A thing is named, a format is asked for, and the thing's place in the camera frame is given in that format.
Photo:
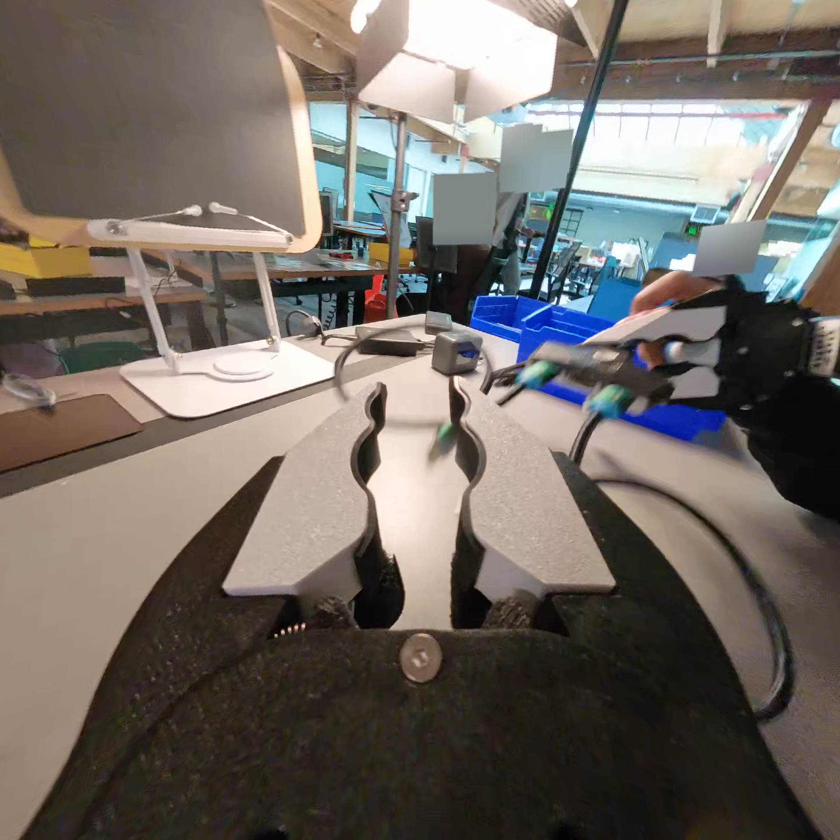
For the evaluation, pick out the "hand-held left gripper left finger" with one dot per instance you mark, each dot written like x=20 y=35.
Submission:
x=302 y=518

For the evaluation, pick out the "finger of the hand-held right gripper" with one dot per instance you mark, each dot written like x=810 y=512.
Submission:
x=656 y=325
x=699 y=384

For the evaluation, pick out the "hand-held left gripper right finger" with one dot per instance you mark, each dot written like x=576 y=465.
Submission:
x=538 y=518

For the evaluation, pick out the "blue storage bin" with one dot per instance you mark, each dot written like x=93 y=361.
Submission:
x=499 y=318
x=656 y=420

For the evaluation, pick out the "person's right forearm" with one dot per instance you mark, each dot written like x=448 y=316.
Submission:
x=800 y=446

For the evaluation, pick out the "person's right hand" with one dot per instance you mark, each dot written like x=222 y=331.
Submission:
x=676 y=289

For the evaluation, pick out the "large dark blue bin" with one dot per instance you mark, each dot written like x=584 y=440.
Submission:
x=610 y=292

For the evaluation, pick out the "black power adapter brick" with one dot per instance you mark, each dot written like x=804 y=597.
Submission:
x=394 y=341

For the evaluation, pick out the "black metal pole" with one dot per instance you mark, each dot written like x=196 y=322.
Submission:
x=577 y=131

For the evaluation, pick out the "small grey charger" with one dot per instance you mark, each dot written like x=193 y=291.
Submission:
x=438 y=323

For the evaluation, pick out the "red storage bin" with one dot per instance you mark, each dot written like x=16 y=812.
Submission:
x=375 y=302

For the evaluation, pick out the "dark brown desk pad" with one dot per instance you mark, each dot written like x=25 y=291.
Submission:
x=65 y=430

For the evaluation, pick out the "green box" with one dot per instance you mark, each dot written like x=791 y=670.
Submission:
x=98 y=358

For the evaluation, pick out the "grey light stand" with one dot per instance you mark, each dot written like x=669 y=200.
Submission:
x=398 y=197

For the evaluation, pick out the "white panel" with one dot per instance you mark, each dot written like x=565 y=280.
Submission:
x=407 y=85

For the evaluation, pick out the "yellow storage bin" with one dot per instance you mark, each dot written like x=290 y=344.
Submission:
x=52 y=259

